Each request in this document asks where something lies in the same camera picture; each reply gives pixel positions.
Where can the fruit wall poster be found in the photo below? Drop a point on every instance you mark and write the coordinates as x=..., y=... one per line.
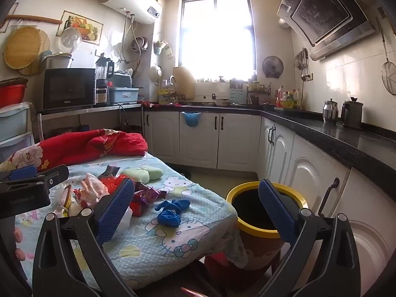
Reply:
x=86, y=24

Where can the green drawer organizer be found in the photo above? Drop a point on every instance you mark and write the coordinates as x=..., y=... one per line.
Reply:
x=238, y=96

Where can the clear round lid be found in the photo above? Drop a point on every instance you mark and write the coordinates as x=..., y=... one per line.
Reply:
x=71, y=38

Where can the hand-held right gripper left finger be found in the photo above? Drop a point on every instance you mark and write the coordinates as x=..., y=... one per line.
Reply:
x=114, y=210

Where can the white cabinet under window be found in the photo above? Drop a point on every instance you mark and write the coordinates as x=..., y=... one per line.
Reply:
x=238, y=139

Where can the wooden rolling pin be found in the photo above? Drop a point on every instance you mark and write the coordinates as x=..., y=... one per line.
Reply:
x=34, y=19

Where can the cartoon cat printed bedsheet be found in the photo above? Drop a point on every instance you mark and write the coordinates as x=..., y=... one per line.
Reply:
x=185, y=232

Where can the blue hanging bag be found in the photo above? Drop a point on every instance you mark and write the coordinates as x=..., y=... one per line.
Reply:
x=191, y=120

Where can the red floral quilt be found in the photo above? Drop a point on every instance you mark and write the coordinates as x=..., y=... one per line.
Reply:
x=77, y=147

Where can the black spice rack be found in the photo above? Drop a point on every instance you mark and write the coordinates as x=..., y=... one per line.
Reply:
x=258, y=94

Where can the blue glove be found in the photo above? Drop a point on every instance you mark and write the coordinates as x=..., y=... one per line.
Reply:
x=170, y=215

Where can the dark grey kettle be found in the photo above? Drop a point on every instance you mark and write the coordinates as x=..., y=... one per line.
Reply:
x=352, y=114

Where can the red stool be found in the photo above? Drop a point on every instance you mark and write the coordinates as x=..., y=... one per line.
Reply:
x=222, y=269

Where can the grey lidded box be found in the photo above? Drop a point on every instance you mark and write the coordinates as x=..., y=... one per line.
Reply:
x=122, y=79

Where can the yellow red snack packet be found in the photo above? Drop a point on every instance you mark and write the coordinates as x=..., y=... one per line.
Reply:
x=64, y=199

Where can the white pan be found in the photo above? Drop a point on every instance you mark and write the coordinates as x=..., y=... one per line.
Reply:
x=222, y=102

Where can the chrome faucet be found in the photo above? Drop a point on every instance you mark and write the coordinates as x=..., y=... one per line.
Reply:
x=173, y=82

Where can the round bamboo tray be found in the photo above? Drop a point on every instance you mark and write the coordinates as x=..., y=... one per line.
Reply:
x=23, y=48

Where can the black steel range hood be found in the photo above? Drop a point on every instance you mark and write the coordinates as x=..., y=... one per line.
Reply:
x=324, y=15

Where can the hanging kitchen utensils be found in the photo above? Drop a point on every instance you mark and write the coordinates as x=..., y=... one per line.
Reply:
x=301, y=62

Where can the yellow dish soap bottles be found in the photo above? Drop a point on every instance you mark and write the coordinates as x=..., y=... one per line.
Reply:
x=165, y=96

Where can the pink white plastic bag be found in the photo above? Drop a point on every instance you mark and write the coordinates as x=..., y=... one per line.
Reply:
x=91, y=188

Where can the green sponge pad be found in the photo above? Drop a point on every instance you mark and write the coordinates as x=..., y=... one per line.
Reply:
x=142, y=173

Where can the white cabinet under stove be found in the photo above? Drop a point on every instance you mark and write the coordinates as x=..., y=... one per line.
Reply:
x=315, y=167

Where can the steel shelf table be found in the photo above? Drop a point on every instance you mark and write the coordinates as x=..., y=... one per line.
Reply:
x=92, y=109

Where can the wall power outlet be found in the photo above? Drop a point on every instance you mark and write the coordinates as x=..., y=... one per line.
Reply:
x=307, y=77

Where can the plastic drawer unit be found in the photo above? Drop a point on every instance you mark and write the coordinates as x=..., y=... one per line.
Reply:
x=14, y=123

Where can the white enamel pot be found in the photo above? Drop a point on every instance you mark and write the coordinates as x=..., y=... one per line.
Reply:
x=58, y=61

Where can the dark round wall fan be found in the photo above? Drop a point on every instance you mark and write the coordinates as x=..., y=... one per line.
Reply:
x=273, y=66

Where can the red plastic basin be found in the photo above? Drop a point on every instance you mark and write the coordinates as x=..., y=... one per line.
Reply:
x=12, y=94

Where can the red snack wrapper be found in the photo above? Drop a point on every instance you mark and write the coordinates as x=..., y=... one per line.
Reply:
x=115, y=183

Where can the yellow-rimmed brown trash bin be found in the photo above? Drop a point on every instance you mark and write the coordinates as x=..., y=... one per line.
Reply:
x=247, y=226

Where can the beige cutting board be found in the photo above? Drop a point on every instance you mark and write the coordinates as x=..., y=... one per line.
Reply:
x=184, y=83

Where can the group of condiment bottles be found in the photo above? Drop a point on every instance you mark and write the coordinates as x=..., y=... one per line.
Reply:
x=289, y=99

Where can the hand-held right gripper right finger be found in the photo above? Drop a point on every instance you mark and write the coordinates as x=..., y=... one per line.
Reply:
x=275, y=210

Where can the purple candy wrapper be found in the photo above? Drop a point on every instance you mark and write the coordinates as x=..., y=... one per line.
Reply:
x=151, y=193

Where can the black blender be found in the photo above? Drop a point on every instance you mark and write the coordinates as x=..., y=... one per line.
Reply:
x=102, y=80

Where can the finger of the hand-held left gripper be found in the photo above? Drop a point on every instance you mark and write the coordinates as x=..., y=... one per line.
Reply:
x=23, y=171
x=54, y=174

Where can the kitchen window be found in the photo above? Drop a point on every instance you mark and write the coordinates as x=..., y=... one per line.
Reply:
x=216, y=37

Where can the dark brown wrapper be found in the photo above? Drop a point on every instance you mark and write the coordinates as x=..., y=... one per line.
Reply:
x=109, y=171

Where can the white hanging colander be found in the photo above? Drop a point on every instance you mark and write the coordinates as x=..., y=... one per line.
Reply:
x=155, y=73

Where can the red cloth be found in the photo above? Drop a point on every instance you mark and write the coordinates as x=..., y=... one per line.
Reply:
x=148, y=103

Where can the black microwave oven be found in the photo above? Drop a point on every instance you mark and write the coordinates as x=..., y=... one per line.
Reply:
x=68, y=88

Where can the steel kettle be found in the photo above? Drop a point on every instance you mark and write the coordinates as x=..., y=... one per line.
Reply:
x=330, y=111

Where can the green wall caddy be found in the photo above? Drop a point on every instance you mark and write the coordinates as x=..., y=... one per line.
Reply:
x=161, y=49

